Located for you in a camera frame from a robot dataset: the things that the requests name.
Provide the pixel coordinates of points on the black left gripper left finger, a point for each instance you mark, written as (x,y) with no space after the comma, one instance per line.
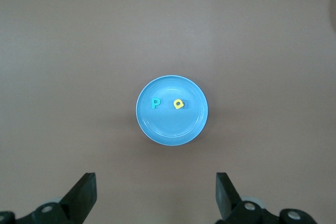
(84,195)

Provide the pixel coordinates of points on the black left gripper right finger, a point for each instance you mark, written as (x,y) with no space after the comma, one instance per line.
(225,197)

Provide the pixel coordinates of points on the yellow letter a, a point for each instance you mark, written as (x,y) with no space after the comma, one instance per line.
(179,107)

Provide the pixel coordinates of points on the teal letter p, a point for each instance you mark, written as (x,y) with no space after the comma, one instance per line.
(153,103)

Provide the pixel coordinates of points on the blue plate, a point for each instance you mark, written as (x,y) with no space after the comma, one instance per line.
(170,127)

